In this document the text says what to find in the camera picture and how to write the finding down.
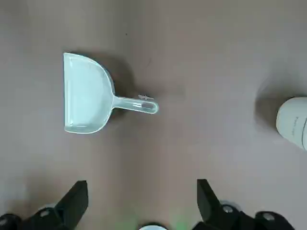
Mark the pale plastic dustpan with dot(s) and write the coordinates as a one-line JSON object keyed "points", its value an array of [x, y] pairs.
{"points": [[86, 95]]}

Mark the beige swing-lid bin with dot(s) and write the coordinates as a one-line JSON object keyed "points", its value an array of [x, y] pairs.
{"points": [[292, 119]]}

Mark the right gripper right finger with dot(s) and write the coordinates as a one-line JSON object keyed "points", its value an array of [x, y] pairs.
{"points": [[208, 206]]}

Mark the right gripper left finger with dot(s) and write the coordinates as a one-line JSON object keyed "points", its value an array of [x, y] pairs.
{"points": [[72, 206]]}

